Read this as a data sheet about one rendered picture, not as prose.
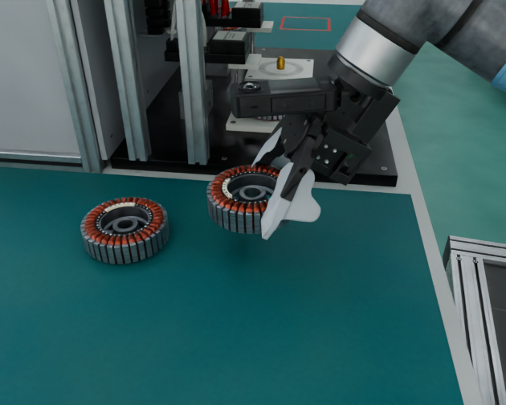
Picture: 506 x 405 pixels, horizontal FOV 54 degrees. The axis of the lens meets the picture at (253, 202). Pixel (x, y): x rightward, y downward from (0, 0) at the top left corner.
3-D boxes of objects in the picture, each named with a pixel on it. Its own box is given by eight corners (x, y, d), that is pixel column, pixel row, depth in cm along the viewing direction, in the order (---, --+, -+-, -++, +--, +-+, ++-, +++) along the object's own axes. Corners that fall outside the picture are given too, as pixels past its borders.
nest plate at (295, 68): (313, 63, 121) (313, 59, 120) (312, 86, 109) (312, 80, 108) (252, 61, 123) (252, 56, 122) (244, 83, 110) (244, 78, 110)
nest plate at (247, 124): (310, 102, 101) (311, 96, 100) (308, 135, 89) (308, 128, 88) (238, 99, 103) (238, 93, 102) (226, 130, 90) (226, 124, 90)
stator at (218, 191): (290, 182, 67) (290, 158, 65) (305, 232, 58) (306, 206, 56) (207, 189, 66) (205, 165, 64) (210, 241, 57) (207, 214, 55)
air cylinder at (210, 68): (232, 66, 120) (232, 42, 117) (227, 76, 114) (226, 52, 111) (212, 65, 120) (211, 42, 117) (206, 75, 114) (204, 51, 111)
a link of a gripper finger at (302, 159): (297, 203, 52) (327, 127, 53) (285, 198, 52) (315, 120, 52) (279, 200, 57) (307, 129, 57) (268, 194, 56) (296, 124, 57)
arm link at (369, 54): (368, 26, 47) (345, 7, 54) (340, 68, 49) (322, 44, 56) (426, 63, 49) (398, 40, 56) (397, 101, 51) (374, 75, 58)
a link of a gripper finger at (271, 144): (280, 191, 69) (319, 165, 61) (243, 175, 67) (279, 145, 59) (283, 173, 70) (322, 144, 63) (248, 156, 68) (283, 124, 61)
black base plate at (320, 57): (369, 59, 131) (369, 51, 130) (396, 187, 78) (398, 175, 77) (195, 52, 136) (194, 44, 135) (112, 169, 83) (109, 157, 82)
